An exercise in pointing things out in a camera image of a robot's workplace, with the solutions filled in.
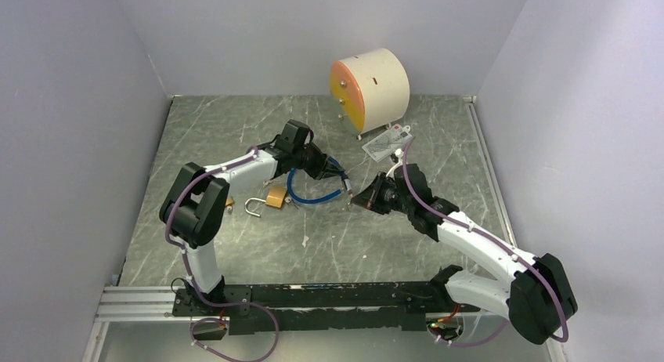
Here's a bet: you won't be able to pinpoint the medium brass padlock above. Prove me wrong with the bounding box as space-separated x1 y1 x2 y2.
244 186 291 218

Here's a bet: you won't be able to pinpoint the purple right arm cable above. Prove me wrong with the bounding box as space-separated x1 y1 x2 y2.
396 136 571 349

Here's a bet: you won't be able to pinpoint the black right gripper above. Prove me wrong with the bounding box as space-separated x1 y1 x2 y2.
352 171 413 215

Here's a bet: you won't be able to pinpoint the plastic card packet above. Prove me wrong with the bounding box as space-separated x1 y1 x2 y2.
362 124 412 162

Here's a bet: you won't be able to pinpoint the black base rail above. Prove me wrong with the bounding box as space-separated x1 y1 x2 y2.
172 281 478 335

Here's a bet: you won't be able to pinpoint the small keys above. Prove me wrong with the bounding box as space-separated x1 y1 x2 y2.
284 196 300 209

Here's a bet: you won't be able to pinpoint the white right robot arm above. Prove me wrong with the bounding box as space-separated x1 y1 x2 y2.
351 164 578 345

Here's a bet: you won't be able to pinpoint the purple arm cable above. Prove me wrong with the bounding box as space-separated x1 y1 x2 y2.
164 145 281 362
396 136 571 349

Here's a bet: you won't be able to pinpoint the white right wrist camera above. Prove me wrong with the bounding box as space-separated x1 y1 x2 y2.
386 148 404 178

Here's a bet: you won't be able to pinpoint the small brass padlock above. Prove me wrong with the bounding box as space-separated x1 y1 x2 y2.
225 197 235 215

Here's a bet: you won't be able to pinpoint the round cream drawer cabinet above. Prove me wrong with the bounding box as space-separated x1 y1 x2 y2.
329 48 410 139

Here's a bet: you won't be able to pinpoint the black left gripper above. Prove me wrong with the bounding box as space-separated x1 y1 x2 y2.
293 141 345 181

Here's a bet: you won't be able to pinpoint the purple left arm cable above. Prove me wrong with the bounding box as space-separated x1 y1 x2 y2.
164 145 281 362

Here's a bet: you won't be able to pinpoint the blue cable lock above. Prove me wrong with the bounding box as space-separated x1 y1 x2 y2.
287 157 352 205

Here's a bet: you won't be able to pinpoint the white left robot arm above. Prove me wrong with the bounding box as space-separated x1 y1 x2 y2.
159 119 351 315

